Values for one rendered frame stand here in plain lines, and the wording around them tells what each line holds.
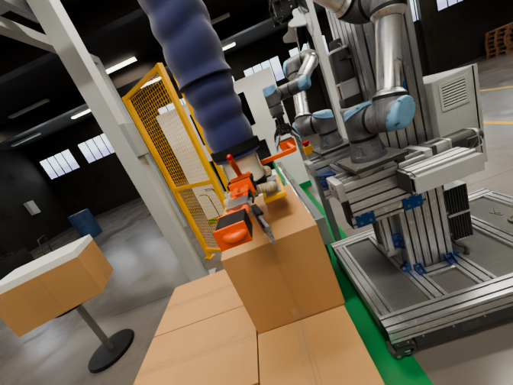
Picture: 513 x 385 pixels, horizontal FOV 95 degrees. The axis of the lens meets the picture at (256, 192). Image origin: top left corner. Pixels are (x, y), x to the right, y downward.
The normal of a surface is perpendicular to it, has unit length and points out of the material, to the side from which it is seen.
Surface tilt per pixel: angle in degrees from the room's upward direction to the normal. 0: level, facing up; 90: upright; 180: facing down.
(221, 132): 75
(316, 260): 90
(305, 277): 90
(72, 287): 90
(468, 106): 90
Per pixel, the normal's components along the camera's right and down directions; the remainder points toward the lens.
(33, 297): 0.35, 0.15
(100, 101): 0.04, 0.29
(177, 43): -0.36, 0.16
